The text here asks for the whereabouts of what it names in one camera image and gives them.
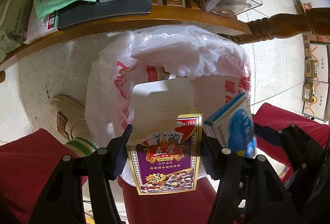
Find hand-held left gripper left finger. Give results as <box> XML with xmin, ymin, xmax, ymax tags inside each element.
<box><xmin>28</xmin><ymin>124</ymin><xmax>133</xmax><ymax>224</ymax></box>

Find wooden table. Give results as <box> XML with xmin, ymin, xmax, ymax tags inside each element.
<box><xmin>0</xmin><ymin>0</ymin><xmax>330</xmax><ymax>84</ymax></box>

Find grey-green wipes packet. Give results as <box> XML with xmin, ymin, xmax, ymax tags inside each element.
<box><xmin>0</xmin><ymin>0</ymin><xmax>39</xmax><ymax>62</ymax></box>

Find large printed cardboard box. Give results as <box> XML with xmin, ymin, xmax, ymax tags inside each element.
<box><xmin>302</xmin><ymin>32</ymin><xmax>330</xmax><ymax>59</ymax></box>

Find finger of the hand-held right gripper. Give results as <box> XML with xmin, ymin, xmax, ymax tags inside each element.
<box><xmin>253</xmin><ymin>123</ymin><xmax>329</xmax><ymax>162</ymax></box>

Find white plastic trash bag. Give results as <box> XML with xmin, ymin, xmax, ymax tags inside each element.
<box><xmin>85</xmin><ymin>25</ymin><xmax>252</xmax><ymax>187</ymax></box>

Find person's left leg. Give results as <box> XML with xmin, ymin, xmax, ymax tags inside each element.
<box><xmin>0</xmin><ymin>128</ymin><xmax>88</xmax><ymax>224</ymax></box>

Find white sock with green stripes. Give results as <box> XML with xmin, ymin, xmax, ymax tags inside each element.
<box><xmin>64</xmin><ymin>136</ymin><xmax>100</xmax><ymax>159</ymax></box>

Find red and white box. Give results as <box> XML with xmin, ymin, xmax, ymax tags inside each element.
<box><xmin>23</xmin><ymin>6</ymin><xmax>59</xmax><ymax>45</ymax></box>

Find small brown cardboard box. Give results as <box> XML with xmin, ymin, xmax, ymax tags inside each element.
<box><xmin>305</xmin><ymin>57</ymin><xmax>323</xmax><ymax>78</ymax></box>
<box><xmin>301</xmin><ymin>82</ymin><xmax>319</xmax><ymax>103</ymax></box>

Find purple playing card box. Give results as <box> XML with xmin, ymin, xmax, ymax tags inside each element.
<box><xmin>125</xmin><ymin>77</ymin><xmax>204</xmax><ymax>196</ymax></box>

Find beige slipper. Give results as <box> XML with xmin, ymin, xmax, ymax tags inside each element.
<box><xmin>49</xmin><ymin>94</ymin><xmax>97</xmax><ymax>148</ymax></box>

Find person's right leg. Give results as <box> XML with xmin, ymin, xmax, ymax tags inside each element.
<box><xmin>251</xmin><ymin>102</ymin><xmax>330</xmax><ymax>184</ymax></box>

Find white flat box orange lines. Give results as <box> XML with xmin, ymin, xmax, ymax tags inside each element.
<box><xmin>302</xmin><ymin>79</ymin><xmax>330</xmax><ymax>121</ymax></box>
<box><xmin>311</xmin><ymin>43</ymin><xmax>330</xmax><ymax>81</ymax></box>

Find dark notebook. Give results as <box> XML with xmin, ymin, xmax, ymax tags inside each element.
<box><xmin>57</xmin><ymin>0</ymin><xmax>152</xmax><ymax>31</ymax></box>

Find blue and white box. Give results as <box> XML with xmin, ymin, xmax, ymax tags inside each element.
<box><xmin>204</xmin><ymin>92</ymin><xmax>258</xmax><ymax>159</ymax></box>

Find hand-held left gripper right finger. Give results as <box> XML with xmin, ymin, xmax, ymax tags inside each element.
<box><xmin>200</xmin><ymin>131</ymin><xmax>301</xmax><ymax>224</ymax></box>

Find person's leg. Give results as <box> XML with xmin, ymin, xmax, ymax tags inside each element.
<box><xmin>251</xmin><ymin>102</ymin><xmax>330</xmax><ymax>184</ymax></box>
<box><xmin>0</xmin><ymin>128</ymin><xmax>88</xmax><ymax>224</ymax></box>

